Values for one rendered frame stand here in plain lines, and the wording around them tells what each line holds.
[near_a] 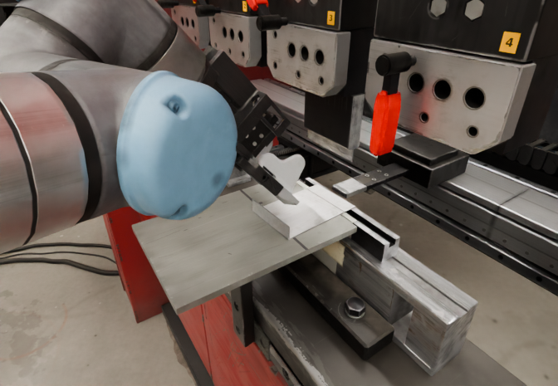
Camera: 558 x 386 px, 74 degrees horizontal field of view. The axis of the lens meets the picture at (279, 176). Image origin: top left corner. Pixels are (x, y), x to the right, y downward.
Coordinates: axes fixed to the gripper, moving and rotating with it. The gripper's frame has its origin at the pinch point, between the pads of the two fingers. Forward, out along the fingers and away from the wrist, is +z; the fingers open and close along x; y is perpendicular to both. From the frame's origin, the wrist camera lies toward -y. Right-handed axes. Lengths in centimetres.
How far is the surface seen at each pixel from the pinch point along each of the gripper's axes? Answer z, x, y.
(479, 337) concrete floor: 145, 3, 10
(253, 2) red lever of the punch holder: -16.1, 8.8, 16.8
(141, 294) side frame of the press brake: 62, 87, -65
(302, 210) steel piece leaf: 6.5, -0.2, 0.6
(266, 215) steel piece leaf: 1.8, 0.4, -3.3
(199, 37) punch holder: -7.7, 36.6, 14.4
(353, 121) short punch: -0.7, -3.5, 13.6
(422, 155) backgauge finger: 19.7, -1.8, 21.4
